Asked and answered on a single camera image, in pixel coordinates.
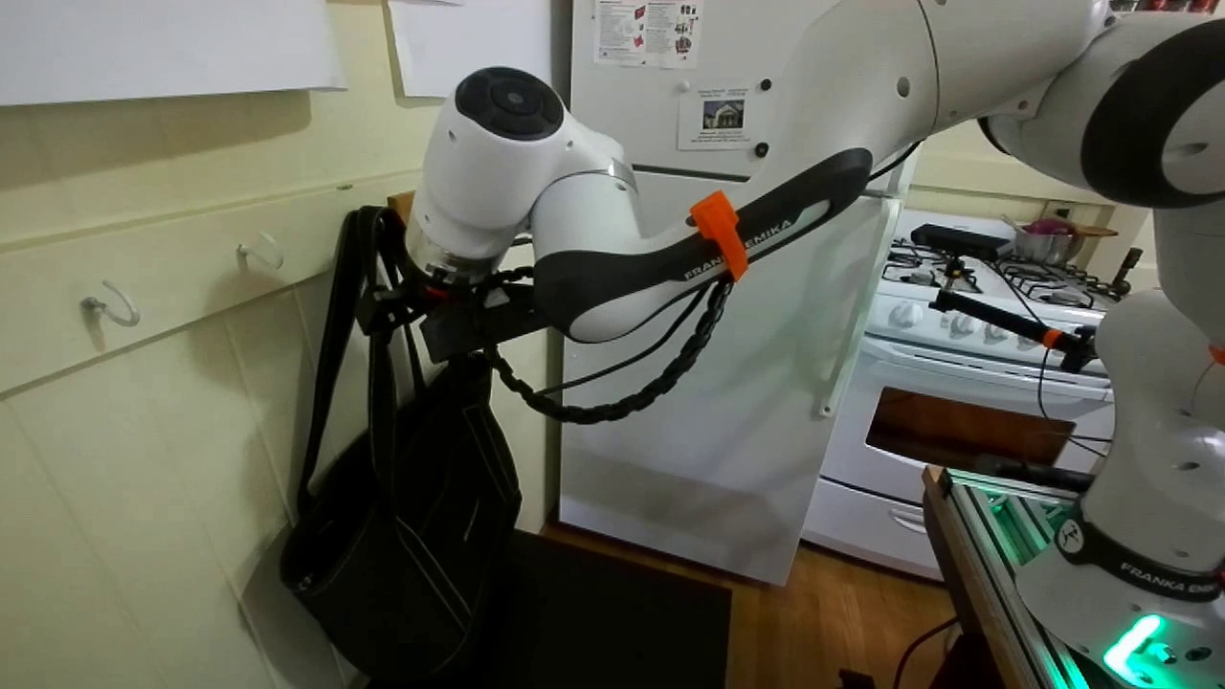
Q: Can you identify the black tote bag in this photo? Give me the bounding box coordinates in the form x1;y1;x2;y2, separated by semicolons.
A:
279;206;520;689

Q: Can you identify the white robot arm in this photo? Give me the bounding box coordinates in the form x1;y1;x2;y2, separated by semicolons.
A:
415;0;1222;581

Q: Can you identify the white wall board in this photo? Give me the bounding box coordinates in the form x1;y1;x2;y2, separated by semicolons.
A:
0;0;346;109

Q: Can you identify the white paper sheet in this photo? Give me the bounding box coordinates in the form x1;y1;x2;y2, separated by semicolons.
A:
386;0;552;101

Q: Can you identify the robot base table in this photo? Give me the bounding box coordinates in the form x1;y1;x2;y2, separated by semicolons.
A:
926;466;1225;689

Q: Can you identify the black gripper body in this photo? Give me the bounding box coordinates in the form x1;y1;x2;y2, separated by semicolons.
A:
362;240;535;362

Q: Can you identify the black camera on tripod arm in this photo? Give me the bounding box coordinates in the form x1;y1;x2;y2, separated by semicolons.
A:
909;221;1104;377

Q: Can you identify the black square side table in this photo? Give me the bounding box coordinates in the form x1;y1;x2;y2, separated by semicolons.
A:
368;534;734;689

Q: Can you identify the black braided cable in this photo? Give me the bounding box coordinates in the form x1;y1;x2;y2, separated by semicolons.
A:
485;277;739;428

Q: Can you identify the white gas stove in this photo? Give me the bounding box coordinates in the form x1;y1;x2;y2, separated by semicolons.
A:
802;210;1113;579

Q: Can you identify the metal wall hook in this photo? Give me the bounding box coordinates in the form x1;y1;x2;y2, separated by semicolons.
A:
82;280;141;331
234;234;286;274

